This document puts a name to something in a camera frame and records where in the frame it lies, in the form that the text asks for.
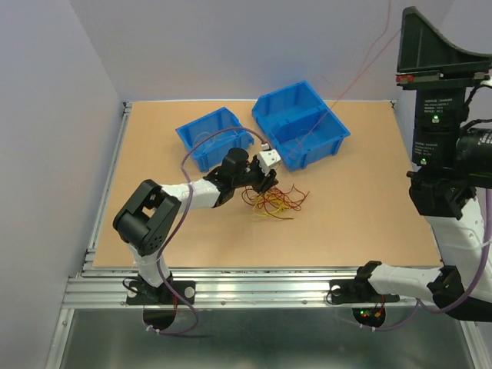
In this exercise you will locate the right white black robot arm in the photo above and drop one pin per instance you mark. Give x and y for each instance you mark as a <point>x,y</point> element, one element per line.
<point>447,199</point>

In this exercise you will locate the small blue plastic bin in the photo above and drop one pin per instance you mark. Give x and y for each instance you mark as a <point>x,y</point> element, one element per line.
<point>212,152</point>

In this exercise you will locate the large blue divided bin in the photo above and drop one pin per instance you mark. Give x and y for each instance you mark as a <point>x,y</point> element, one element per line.
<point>299,124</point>

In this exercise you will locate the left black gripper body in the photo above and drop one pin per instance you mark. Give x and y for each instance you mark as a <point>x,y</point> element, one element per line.
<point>252,175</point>

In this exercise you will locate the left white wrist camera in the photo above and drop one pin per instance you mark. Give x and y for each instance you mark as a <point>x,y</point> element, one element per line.
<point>268,160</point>

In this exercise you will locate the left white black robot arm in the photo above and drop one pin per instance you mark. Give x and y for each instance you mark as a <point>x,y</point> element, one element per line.
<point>145,220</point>

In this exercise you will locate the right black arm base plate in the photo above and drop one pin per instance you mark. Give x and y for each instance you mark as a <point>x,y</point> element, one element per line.
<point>349,291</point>

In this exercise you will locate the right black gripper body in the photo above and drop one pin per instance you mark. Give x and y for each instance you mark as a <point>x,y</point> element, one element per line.
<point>440,104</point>

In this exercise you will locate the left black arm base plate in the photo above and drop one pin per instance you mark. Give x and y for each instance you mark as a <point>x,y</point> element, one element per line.
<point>140,293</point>

